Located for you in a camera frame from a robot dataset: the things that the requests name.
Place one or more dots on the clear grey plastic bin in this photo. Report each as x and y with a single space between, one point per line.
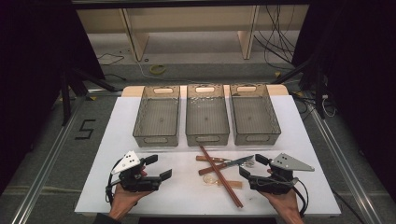
253 119
207 119
158 119

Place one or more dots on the beige wooden desk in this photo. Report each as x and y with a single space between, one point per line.
186 18

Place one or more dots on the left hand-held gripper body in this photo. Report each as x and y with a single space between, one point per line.
137 182

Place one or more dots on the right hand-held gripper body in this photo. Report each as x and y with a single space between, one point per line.
274 185

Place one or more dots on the person's right hand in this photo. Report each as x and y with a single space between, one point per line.
288 207

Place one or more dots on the yellow tape roll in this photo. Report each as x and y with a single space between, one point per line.
152 69

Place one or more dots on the person's left hand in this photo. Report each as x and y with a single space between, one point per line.
123 202

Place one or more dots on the aluminium floor rail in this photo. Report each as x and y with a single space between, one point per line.
342 161
46 161

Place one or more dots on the black metal stand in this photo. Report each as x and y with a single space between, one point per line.
319 90
66 99

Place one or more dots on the dark curtain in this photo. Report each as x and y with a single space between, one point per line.
361 77
31 62

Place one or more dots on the reddish brown chopstick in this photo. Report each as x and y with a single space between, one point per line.
233 192

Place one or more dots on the white table sheet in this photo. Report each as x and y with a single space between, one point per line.
183 193

